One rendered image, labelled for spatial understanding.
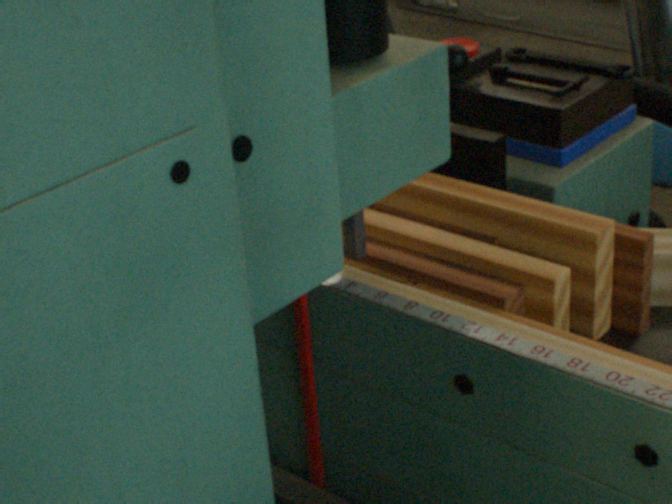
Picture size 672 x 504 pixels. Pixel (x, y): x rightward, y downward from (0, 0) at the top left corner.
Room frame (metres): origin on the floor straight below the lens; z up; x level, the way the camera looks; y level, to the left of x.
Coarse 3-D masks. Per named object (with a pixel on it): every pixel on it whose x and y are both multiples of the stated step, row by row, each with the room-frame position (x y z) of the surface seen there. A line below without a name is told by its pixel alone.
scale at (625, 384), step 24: (336, 288) 0.53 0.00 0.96; (360, 288) 0.53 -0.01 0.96; (408, 312) 0.50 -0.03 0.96; (432, 312) 0.50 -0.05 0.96; (480, 336) 0.47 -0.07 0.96; (504, 336) 0.47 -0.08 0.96; (552, 360) 0.45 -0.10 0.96; (576, 360) 0.45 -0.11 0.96; (600, 384) 0.43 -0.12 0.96; (624, 384) 0.42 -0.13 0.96; (648, 384) 0.42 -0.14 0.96
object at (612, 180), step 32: (640, 128) 0.72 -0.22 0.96; (512, 160) 0.68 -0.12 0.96; (576, 160) 0.67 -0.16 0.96; (608, 160) 0.68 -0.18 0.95; (640, 160) 0.72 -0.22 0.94; (512, 192) 0.66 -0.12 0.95; (544, 192) 0.64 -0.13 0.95; (576, 192) 0.65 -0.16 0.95; (608, 192) 0.68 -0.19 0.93; (640, 192) 0.72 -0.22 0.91; (640, 224) 0.72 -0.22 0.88
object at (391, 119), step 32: (352, 64) 0.57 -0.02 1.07; (384, 64) 0.56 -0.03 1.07; (416, 64) 0.57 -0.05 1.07; (352, 96) 0.53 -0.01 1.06; (384, 96) 0.55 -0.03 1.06; (416, 96) 0.57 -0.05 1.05; (448, 96) 0.59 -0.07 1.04; (352, 128) 0.53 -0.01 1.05; (384, 128) 0.55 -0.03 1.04; (416, 128) 0.57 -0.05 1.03; (448, 128) 0.59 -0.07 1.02; (352, 160) 0.53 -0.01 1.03; (384, 160) 0.55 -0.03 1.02; (416, 160) 0.57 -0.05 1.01; (352, 192) 0.53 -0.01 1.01; (384, 192) 0.55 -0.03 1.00
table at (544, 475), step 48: (624, 336) 0.55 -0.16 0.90; (288, 384) 0.56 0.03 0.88; (336, 384) 0.54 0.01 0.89; (336, 432) 0.54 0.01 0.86; (384, 432) 0.51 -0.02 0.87; (432, 432) 0.49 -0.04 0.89; (432, 480) 0.49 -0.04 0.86; (480, 480) 0.47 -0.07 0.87; (528, 480) 0.45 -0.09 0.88; (576, 480) 0.43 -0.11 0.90
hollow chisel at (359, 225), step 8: (352, 216) 0.58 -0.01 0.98; (360, 216) 0.58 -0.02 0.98; (344, 224) 0.58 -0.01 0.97; (352, 224) 0.58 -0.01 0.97; (360, 224) 0.58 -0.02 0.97; (344, 232) 0.58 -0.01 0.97; (352, 232) 0.58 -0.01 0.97; (360, 232) 0.58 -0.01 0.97; (352, 240) 0.58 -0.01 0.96; (360, 240) 0.58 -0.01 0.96; (352, 248) 0.58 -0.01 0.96; (360, 248) 0.58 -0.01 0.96; (352, 256) 0.58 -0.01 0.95; (360, 256) 0.58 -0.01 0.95
